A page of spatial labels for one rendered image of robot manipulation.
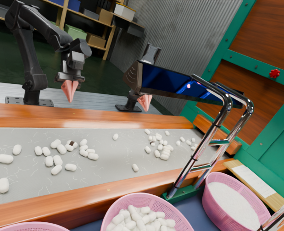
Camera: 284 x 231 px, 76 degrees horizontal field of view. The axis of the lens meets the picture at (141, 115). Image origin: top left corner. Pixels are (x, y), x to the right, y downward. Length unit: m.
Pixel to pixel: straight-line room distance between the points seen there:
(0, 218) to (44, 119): 0.38
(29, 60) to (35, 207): 0.65
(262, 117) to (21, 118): 1.08
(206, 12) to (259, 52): 2.55
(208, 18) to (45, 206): 3.44
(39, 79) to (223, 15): 3.00
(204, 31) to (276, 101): 2.59
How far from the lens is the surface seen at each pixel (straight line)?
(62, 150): 0.65
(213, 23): 3.51
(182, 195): 0.77
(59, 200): 0.52
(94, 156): 0.66
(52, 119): 0.78
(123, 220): 0.58
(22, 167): 0.61
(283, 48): 1.16
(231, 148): 1.10
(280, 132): 1.08
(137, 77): 0.47
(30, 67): 0.96
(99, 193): 0.55
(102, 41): 5.51
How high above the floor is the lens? 1.18
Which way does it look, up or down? 24 degrees down
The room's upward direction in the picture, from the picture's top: 24 degrees clockwise
